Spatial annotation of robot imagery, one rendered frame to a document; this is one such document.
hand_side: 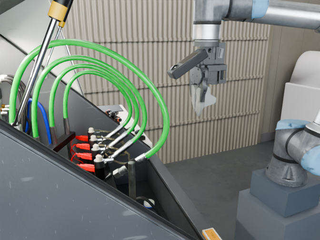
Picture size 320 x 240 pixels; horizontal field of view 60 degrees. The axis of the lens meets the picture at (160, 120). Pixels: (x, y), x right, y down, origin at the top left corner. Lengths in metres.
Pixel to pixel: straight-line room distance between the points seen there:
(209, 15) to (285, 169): 0.63
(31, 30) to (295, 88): 3.27
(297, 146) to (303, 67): 2.88
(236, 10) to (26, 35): 0.68
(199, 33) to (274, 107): 3.33
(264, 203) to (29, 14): 1.09
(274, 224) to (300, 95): 2.79
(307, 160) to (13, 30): 1.03
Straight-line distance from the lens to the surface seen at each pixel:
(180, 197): 0.89
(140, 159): 0.66
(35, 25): 1.07
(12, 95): 0.72
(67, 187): 0.42
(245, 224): 1.28
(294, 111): 3.88
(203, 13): 0.77
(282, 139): 1.08
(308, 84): 3.78
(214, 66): 0.78
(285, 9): 0.99
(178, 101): 3.02
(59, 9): 0.39
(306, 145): 0.98
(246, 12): 0.81
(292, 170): 1.12
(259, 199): 1.21
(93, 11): 2.64
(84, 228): 0.46
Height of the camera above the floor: 1.44
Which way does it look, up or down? 18 degrees down
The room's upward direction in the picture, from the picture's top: straight up
